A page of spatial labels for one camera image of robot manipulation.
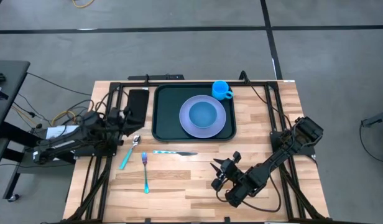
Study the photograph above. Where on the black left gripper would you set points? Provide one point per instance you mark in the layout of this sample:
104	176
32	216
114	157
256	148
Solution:
132	121

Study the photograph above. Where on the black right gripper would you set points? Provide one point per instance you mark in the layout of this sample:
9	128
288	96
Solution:
232	174

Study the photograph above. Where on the lavender plate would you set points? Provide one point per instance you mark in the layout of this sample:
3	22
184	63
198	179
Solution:
184	119

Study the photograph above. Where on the blue bowl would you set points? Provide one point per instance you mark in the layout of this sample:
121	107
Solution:
202	114

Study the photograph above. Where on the iridescent fork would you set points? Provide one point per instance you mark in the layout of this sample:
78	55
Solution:
145	174

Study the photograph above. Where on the light blue cup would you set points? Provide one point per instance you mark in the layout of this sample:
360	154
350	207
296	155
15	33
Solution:
220	90

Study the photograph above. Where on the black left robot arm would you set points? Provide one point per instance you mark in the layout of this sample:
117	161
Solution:
64	143

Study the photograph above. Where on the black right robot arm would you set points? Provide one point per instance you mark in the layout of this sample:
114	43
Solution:
272	161

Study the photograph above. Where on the dark green tray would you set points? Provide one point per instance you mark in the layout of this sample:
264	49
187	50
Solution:
166	109

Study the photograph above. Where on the black power strip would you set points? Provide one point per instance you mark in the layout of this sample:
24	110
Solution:
160	77

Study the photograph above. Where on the white paper label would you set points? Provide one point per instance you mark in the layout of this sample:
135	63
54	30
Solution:
54	132

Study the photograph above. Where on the black desk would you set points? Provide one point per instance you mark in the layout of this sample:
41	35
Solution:
14	81

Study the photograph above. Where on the gray stand leg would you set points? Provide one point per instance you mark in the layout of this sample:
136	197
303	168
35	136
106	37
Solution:
381	118

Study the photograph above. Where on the black metal table frame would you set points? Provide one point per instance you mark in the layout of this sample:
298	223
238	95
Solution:
272	85

